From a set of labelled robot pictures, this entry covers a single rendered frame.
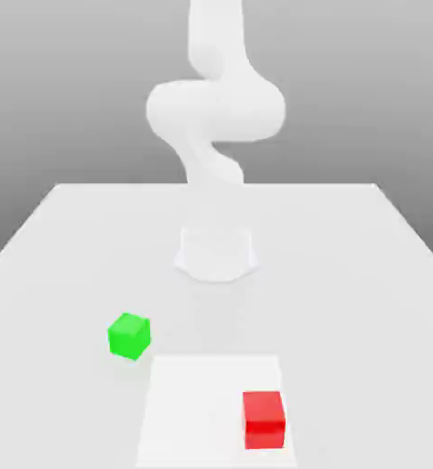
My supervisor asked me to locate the small red cube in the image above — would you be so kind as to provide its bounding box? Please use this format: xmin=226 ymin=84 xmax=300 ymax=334
xmin=242 ymin=390 xmax=287 ymax=451

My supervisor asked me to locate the small green cube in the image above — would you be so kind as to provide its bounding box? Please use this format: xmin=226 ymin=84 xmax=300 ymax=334
xmin=106 ymin=311 xmax=152 ymax=362

